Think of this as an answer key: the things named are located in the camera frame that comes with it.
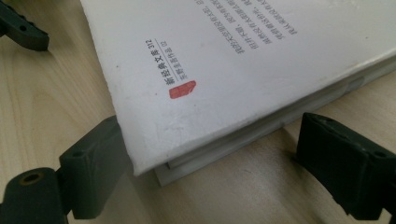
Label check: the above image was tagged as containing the white paperback book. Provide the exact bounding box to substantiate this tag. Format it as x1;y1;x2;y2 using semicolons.
79;0;396;188

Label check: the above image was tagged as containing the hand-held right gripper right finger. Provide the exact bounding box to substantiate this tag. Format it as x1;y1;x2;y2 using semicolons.
294;112;396;221

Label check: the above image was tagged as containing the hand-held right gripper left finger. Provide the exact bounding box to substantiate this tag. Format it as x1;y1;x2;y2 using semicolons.
58;115;132;220

